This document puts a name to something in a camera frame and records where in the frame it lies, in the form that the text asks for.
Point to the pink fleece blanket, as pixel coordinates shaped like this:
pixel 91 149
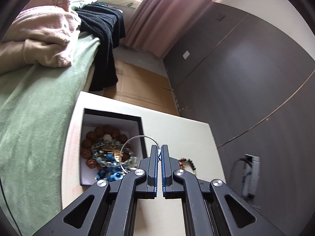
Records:
pixel 44 29

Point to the white wall socket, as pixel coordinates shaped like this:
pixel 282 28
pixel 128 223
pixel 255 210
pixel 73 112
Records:
pixel 186 54

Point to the black knit garment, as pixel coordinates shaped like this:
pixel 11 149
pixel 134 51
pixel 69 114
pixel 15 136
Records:
pixel 103 29

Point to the pale green pillow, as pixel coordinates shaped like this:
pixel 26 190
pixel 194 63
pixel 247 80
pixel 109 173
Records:
pixel 85 1

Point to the green bed sheet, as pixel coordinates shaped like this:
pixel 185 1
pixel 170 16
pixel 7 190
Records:
pixel 37 115

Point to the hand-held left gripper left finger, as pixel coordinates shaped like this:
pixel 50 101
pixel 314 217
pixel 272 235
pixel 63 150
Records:
pixel 153 177

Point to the grey power strip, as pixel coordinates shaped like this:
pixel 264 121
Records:
pixel 252 174

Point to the flat cardboard sheet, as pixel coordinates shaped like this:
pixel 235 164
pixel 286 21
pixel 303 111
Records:
pixel 142 83

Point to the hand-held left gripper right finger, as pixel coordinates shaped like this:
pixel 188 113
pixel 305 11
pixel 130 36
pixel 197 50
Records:
pixel 164 177

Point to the black jewelry box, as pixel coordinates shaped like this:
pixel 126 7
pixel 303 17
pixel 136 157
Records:
pixel 113 115

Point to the pink curtain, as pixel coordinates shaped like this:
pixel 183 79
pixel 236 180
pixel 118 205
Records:
pixel 167 12

